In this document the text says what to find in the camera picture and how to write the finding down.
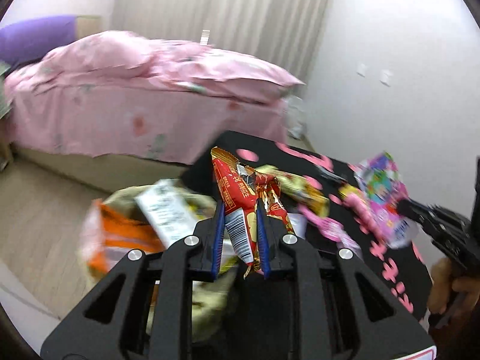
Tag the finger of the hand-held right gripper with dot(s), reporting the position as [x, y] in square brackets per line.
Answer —
[423, 210]
[427, 227]

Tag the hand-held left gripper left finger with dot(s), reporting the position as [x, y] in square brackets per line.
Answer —
[218, 232]

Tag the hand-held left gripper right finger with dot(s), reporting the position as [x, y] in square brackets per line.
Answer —
[263, 240]

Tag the red barcode snack wrapper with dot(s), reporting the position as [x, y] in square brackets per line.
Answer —
[236, 202]

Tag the colourful pink snack packet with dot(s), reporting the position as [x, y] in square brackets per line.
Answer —
[382, 198]

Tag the pink candy packet strip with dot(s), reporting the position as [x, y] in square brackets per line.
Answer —
[326, 227]

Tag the yellow snack wrapper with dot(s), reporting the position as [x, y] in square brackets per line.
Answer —
[307, 191]

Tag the trash bin with yellow bag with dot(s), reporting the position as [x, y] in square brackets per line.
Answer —
[210, 300]

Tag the person's right hand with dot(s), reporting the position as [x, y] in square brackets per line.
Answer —
[442, 288]

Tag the black tablecloth with pink print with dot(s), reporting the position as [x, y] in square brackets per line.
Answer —
[378, 266]

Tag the white plastic bag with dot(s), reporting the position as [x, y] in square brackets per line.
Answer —
[296, 116]

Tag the pink floral bed sheet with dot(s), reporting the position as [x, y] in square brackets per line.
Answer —
[112, 120]

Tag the pink floral pillow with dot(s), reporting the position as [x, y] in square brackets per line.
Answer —
[243, 78]

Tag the pink floral duvet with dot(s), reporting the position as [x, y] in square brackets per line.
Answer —
[112, 52]

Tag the white pleated curtain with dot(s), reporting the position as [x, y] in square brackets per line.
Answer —
[225, 11]

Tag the purple pillow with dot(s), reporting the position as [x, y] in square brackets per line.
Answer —
[33, 37]

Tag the white wall socket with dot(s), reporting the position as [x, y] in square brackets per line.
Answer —
[385, 77]
[362, 69]

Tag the beige bed frame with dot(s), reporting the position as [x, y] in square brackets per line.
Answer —
[75, 168]

